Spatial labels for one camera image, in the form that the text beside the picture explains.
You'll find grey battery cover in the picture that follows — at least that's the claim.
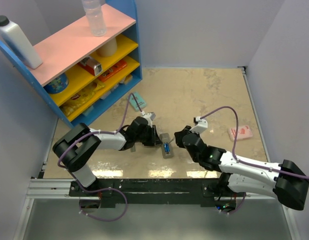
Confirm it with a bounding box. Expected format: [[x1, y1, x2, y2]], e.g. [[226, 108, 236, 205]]
[[130, 145, 136, 153]]

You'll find beige paper cup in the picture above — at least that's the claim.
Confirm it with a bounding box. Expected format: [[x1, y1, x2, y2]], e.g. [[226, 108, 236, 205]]
[[96, 37, 118, 57]]

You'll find orange flat box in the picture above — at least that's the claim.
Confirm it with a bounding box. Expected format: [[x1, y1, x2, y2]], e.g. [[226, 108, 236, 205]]
[[97, 59, 128, 83]]

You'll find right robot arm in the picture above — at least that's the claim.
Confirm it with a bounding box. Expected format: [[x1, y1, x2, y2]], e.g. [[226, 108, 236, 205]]
[[174, 126, 309, 211]]

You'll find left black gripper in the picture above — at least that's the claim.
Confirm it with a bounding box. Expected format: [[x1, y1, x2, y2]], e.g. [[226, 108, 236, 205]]
[[135, 125, 162, 147]]

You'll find blue round tin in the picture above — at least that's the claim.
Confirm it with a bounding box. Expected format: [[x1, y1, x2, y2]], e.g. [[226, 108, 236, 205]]
[[43, 73, 69, 94]]

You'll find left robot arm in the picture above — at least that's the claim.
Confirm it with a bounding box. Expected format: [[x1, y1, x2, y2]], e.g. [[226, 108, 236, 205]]
[[52, 116, 162, 196]]

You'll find teal card box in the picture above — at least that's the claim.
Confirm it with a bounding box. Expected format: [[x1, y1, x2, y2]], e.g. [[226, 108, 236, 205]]
[[127, 92, 147, 112]]

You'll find yellow chips bag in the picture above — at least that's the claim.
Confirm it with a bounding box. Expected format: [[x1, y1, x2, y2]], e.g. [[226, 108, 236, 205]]
[[60, 80, 106, 117]]

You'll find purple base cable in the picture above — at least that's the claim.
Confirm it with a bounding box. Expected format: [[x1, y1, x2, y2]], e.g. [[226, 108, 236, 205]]
[[218, 192, 247, 215], [78, 187, 130, 222]]

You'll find white bottle black cap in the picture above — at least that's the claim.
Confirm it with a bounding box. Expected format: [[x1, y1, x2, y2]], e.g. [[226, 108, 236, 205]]
[[0, 15, 43, 69]]

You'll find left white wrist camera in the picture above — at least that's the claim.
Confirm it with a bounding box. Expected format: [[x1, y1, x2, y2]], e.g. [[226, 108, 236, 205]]
[[141, 111, 156, 128]]

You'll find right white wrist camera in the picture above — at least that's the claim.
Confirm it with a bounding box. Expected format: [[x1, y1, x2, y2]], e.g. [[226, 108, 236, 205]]
[[190, 116, 208, 134]]

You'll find red silver snack box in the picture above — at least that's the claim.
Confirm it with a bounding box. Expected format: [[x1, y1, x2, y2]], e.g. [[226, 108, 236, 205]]
[[77, 56, 103, 76]]

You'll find blue wooden shelf unit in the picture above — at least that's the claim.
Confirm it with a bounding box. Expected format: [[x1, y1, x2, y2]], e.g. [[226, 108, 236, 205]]
[[0, 0, 142, 127]]

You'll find pink snack packet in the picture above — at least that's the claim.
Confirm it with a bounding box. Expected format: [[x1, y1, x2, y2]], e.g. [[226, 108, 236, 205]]
[[228, 125, 253, 141]]

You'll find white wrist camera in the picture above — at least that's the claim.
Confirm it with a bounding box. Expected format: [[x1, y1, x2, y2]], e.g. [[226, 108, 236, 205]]
[[190, 116, 208, 134], [141, 111, 156, 128]]

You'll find white sponge on shelf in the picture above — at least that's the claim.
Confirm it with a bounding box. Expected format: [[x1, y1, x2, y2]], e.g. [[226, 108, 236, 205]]
[[119, 74, 133, 85]]

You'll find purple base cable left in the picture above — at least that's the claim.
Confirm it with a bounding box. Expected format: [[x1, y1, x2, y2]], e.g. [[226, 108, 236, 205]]
[[78, 187, 130, 222]]

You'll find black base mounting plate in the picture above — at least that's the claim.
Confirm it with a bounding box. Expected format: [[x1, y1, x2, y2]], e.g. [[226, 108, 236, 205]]
[[69, 178, 244, 208]]

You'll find grey remote control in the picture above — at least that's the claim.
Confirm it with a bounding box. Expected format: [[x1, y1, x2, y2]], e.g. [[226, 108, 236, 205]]
[[159, 133, 174, 159]]

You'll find clear plastic water bottle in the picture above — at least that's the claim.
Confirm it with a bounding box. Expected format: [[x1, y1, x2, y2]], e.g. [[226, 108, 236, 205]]
[[81, 0, 107, 37]]

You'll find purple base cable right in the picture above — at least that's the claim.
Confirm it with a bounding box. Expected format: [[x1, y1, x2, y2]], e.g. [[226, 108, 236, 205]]
[[218, 192, 247, 215]]

